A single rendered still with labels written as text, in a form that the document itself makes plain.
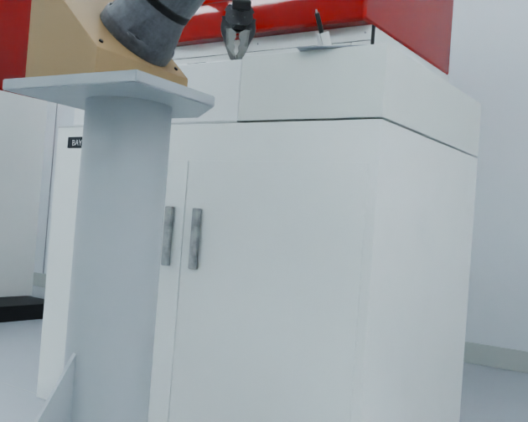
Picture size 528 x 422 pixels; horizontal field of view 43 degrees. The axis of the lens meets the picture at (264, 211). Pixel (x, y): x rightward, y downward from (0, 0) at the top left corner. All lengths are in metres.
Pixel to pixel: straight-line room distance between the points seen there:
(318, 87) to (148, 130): 0.39
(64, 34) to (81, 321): 0.50
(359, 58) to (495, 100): 2.16
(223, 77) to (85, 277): 0.59
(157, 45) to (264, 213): 0.43
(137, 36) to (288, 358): 0.70
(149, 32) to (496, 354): 2.58
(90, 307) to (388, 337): 0.60
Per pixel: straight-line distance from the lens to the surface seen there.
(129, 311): 1.23
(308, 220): 1.39
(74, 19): 1.23
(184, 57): 2.52
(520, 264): 3.40
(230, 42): 1.80
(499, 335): 3.44
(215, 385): 1.54
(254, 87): 1.51
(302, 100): 1.43
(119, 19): 1.27
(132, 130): 1.22
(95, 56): 1.17
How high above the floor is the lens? 0.59
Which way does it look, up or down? 1 degrees up
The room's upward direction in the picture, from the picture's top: 4 degrees clockwise
